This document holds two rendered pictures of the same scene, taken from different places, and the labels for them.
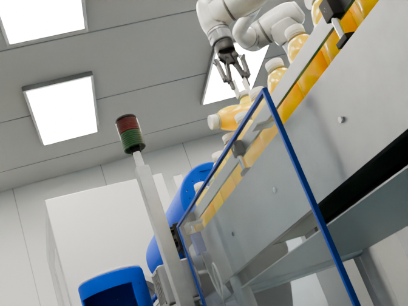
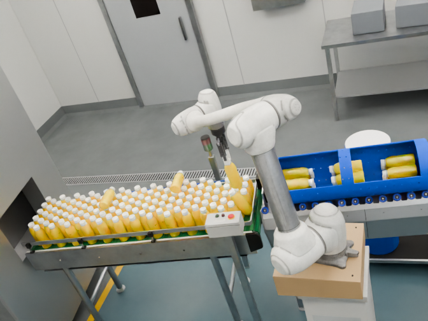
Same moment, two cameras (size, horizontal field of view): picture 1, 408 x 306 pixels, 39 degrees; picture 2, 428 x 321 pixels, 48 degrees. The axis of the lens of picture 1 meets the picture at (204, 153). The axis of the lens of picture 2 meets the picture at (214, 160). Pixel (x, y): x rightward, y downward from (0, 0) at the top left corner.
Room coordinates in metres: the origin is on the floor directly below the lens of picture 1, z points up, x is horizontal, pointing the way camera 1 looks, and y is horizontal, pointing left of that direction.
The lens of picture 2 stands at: (3.32, -1.94, 2.82)
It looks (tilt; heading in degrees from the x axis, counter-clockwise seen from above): 32 degrees down; 130
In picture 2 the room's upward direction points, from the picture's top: 18 degrees counter-clockwise
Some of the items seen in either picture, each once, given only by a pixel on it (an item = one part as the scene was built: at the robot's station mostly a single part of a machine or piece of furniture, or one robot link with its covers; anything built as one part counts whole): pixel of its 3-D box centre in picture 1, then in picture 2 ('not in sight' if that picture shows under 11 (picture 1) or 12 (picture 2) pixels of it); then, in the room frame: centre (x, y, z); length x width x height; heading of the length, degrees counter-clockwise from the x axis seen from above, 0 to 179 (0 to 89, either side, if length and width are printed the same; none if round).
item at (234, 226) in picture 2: not in sight; (225, 223); (1.91, -0.36, 1.05); 0.20 x 0.10 x 0.10; 21
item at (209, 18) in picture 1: (214, 13); (207, 105); (1.94, -0.23, 1.76); 0.13 x 0.11 x 0.16; 70
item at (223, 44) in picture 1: (227, 53); (219, 134); (1.94, -0.21, 1.58); 0.08 x 0.07 x 0.09; 111
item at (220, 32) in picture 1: (220, 37); (215, 121); (1.94, -0.21, 1.65); 0.09 x 0.09 x 0.06
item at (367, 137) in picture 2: (109, 277); (367, 142); (2.45, 0.57, 1.03); 0.28 x 0.28 x 0.01
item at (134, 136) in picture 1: (132, 141); (207, 146); (1.51, 0.18, 1.18); 0.06 x 0.06 x 0.05
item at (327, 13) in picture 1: (337, 21); not in sight; (0.77, -0.26, 0.94); 0.03 x 0.02 x 0.08; 21
